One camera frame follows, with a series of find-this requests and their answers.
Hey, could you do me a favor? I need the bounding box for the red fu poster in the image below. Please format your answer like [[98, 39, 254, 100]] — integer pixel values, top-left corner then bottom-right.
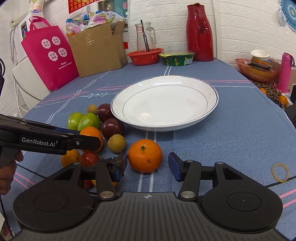
[[67, 0, 104, 14]]

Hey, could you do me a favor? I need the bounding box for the brown patterned cloth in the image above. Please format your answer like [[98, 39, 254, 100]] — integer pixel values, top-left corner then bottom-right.
[[252, 80, 288, 110]]

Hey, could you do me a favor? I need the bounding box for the red thermos jug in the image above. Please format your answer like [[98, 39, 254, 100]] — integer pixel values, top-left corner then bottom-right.
[[186, 3, 214, 61]]

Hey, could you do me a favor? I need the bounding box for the green instant noodle bowl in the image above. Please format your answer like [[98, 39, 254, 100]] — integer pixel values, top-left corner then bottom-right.
[[159, 51, 195, 66]]

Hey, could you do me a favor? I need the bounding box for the green fruit left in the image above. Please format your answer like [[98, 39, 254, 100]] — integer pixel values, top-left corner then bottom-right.
[[67, 112, 83, 131]]

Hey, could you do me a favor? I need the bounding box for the yellow orange citrus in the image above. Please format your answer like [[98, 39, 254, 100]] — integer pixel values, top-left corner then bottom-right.
[[60, 150, 80, 168]]

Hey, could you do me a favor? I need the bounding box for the dark purple plum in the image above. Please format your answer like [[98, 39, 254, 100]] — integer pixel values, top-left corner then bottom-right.
[[101, 118, 125, 140], [97, 103, 114, 123]]

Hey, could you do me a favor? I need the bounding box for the dark purple plum rear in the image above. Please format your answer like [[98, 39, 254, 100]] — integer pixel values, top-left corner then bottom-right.
[[97, 103, 114, 123]]

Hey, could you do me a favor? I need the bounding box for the orange glass bowl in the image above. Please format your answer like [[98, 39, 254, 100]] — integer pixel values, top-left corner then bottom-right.
[[235, 58, 279, 83]]

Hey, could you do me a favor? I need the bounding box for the green fruit right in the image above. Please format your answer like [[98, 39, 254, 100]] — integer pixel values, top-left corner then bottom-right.
[[77, 113, 101, 131]]

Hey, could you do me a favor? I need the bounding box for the person's left hand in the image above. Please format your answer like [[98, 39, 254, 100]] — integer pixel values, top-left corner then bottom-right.
[[0, 150, 23, 195]]

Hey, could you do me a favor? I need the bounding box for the red apple-like fruit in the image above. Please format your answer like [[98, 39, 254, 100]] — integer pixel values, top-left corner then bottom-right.
[[79, 151, 99, 167]]

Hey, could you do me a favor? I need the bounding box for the small brown longan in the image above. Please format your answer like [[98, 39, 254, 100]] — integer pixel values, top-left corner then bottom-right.
[[87, 104, 98, 115]]

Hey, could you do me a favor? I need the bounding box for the yellow rubber band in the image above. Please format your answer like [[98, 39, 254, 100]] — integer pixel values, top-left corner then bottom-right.
[[271, 163, 290, 183]]

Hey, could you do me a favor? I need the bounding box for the brown-yellow longan front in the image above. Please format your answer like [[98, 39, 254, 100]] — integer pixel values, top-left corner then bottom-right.
[[107, 134, 126, 153]]

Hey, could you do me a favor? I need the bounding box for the white appliance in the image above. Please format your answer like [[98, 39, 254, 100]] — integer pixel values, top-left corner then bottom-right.
[[11, 13, 51, 110]]

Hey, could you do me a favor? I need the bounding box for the green fruit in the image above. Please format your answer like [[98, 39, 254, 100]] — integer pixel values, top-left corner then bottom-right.
[[77, 113, 101, 131], [67, 112, 83, 131]]

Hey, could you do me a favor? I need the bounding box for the dark purple plum front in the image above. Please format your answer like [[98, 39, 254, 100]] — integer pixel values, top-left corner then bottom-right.
[[101, 118, 125, 140]]

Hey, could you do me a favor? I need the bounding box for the metal utensil in pitcher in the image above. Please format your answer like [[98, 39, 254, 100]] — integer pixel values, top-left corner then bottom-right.
[[140, 19, 150, 52]]

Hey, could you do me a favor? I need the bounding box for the floral cloth in box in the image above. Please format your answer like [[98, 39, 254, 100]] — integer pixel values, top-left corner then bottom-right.
[[65, 11, 125, 37]]

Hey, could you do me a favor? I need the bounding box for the pink water bottle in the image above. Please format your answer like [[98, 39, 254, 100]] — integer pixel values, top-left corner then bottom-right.
[[277, 53, 295, 93]]

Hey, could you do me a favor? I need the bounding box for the blue patterned wall fan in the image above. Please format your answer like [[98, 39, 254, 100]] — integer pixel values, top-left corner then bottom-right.
[[278, 0, 296, 31]]

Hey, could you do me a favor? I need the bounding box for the cardboard box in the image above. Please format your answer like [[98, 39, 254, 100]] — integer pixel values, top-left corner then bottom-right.
[[68, 21, 127, 77]]

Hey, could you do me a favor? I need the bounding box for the pink shopping bag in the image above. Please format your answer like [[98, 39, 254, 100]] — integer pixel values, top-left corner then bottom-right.
[[21, 16, 79, 91]]

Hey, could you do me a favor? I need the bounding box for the white porcelain plate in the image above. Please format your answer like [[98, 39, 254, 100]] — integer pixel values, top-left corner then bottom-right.
[[110, 75, 219, 132]]

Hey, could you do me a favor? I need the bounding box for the glass pitcher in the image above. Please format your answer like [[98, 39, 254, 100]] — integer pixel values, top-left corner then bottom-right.
[[135, 21, 157, 52]]

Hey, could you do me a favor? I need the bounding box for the orange mandarin with stem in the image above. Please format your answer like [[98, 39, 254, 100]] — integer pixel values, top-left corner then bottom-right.
[[80, 126, 104, 153]]

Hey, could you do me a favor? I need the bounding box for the large orange mandarin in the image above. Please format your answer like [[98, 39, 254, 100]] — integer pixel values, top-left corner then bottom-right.
[[127, 139, 163, 173]]

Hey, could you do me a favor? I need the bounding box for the red plastic basket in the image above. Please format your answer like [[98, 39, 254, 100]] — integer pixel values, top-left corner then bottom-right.
[[126, 48, 164, 66]]

